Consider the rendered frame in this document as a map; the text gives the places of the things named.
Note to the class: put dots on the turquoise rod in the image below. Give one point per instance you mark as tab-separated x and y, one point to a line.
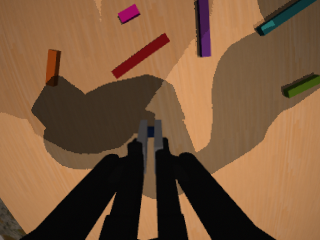
283	16

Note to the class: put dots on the purple rod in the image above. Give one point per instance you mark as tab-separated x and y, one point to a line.
204	28

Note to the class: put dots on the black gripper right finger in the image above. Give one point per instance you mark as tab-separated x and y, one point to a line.
222	218

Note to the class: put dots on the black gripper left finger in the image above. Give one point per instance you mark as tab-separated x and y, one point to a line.
75	216

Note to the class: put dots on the orange rod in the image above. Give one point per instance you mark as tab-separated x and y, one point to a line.
53	63

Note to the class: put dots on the lime green rod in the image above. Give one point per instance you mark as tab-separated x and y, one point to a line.
302	86

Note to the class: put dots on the short magenta block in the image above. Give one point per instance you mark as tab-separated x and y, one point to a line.
129	14

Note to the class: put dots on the dark red rod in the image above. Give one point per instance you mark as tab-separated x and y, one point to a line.
141	55

